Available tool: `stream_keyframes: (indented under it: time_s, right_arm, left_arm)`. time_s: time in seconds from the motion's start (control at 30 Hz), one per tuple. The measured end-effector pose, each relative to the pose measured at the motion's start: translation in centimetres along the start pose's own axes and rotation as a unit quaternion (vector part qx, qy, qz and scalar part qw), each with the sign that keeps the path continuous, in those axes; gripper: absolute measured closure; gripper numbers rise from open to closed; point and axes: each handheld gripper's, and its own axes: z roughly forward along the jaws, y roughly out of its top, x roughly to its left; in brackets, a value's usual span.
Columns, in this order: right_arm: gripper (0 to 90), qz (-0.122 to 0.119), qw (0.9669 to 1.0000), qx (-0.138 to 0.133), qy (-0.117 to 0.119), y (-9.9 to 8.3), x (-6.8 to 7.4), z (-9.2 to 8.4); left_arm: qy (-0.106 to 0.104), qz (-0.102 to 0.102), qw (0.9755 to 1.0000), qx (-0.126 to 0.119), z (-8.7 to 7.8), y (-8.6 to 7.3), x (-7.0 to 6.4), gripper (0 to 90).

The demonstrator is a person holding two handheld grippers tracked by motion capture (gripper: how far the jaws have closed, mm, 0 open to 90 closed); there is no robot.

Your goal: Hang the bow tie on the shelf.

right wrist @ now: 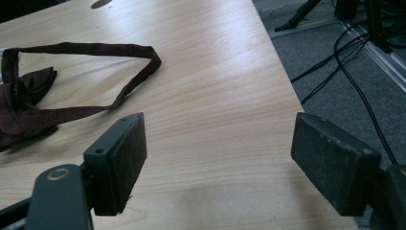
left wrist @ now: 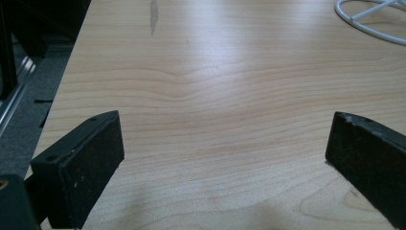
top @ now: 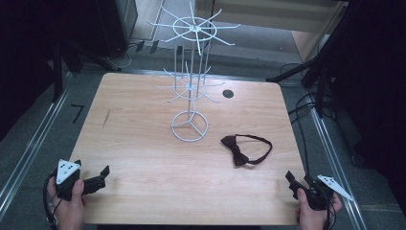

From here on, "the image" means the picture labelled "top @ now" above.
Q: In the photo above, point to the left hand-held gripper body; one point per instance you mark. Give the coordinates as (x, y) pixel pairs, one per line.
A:
(65, 179)

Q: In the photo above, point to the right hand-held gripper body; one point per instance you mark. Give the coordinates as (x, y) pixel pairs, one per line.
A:
(317, 196)

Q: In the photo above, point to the dark red bow tie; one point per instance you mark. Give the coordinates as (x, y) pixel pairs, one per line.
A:
(236, 154)

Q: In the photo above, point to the person's right hand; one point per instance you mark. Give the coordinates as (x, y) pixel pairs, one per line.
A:
(311, 217)

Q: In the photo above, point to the person's left hand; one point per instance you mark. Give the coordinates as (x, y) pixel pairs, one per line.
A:
(68, 212)

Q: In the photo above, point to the black tripod stand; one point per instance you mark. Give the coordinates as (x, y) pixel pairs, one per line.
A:
(57, 73)
(319, 60)

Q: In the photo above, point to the black round table grommet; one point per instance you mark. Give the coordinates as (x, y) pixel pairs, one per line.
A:
(228, 93)

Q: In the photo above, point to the dark cabinet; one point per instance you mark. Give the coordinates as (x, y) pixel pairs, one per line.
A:
(118, 25)

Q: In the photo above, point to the beige wooden cabinet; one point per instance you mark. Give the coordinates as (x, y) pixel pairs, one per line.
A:
(271, 12)

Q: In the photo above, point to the metal floor rail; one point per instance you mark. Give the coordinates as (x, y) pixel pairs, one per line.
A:
(32, 147)
(332, 159)

